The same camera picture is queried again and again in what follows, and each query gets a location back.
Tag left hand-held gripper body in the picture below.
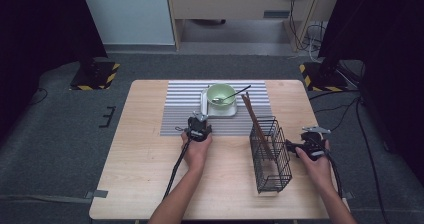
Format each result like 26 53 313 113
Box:
186 111 213 143

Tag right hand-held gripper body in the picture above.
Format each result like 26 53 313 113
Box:
297 126 332 162

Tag white rectangular tray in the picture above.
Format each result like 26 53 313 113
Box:
200 87 239 119

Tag black wire mesh basket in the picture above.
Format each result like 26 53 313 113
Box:
249 115 294 195

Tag brown wooden chopstick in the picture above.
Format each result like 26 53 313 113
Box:
240 94 272 160
245 91 268 142

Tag person's left hand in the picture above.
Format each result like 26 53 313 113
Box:
180 132 214 172

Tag person's right hand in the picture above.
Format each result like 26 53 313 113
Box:
295 139 336 195

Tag grey striped woven placemat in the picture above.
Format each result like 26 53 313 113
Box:
159 80 274 137

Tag light green bowl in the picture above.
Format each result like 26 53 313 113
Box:
206 83 238 111

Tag black stand base with hazard stripes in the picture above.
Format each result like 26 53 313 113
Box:
298 61 350 93
68 60 121 92

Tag light wooden desk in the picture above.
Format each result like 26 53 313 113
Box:
165 0 344 52

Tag black curtain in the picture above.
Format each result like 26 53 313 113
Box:
0 0 108 143
317 0 424 177

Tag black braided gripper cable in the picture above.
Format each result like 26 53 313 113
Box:
320 143 344 199
162 138 194 200

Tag metal spoon with black handle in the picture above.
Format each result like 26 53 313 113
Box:
212 84 253 104

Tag long black floor cable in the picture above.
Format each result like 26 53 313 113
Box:
309 89 392 224

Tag white cable bundle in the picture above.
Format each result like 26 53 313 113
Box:
305 22 327 64

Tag black hanging power cable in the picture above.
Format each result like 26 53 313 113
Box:
289 0 313 52

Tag thin black floor cable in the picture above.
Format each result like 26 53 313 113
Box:
27 86 50 107

